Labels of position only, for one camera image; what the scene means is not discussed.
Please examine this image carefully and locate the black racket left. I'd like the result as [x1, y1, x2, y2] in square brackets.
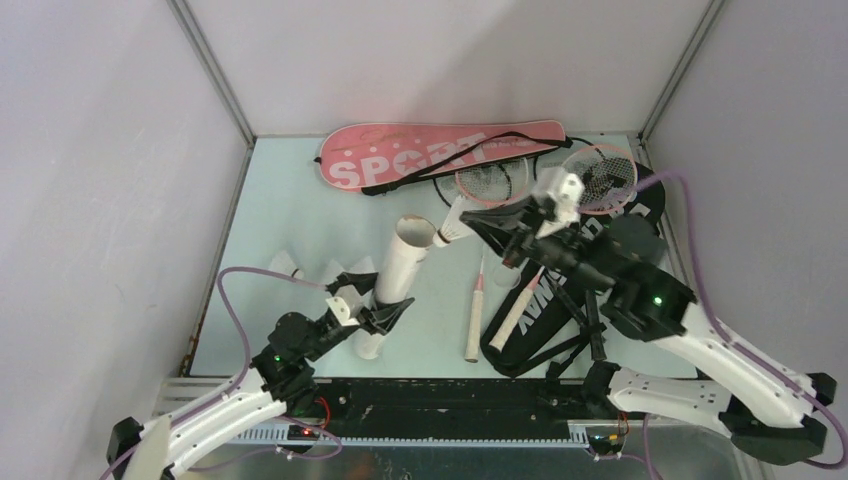
[433, 157, 533, 208]

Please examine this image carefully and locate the white shuttlecock tube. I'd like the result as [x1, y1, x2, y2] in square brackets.
[353, 214, 436, 360]

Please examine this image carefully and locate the black racket right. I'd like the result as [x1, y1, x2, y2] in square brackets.
[532, 137, 594, 177]

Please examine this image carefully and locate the pink SPORT racket bag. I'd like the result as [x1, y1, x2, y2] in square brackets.
[315, 120, 573, 196]

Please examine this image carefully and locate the controller board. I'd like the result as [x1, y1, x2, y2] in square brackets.
[588, 434, 627, 457]
[286, 424, 321, 442]

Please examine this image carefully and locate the black racket bag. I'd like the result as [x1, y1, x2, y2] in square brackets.
[479, 184, 666, 377]

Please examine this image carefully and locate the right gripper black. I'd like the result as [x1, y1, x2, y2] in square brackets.
[456, 191, 608, 294]

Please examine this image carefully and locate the black racket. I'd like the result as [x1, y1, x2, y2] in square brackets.
[433, 157, 533, 208]
[532, 137, 594, 177]

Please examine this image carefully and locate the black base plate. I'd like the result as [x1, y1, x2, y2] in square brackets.
[290, 378, 619, 441]

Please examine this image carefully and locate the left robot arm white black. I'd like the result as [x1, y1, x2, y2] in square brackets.
[101, 272, 414, 479]

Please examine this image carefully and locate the transparent tube cap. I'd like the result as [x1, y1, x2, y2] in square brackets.
[492, 265, 522, 289]

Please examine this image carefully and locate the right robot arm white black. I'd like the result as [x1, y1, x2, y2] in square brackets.
[460, 199, 837, 466]

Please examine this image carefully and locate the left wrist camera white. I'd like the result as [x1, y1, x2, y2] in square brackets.
[325, 296, 363, 327]

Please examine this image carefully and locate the right controller board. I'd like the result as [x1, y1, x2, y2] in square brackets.
[588, 434, 627, 457]

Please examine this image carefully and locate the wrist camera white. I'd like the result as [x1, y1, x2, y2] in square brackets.
[531, 166, 584, 239]
[325, 296, 363, 327]

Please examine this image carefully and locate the white shuttlecock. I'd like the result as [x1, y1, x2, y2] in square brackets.
[432, 195, 474, 248]
[348, 256, 376, 274]
[268, 250, 304, 279]
[321, 259, 344, 285]

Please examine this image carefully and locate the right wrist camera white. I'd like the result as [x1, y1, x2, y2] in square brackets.
[531, 166, 584, 239]

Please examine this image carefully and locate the left controller board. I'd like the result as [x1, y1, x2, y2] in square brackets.
[286, 424, 321, 442]

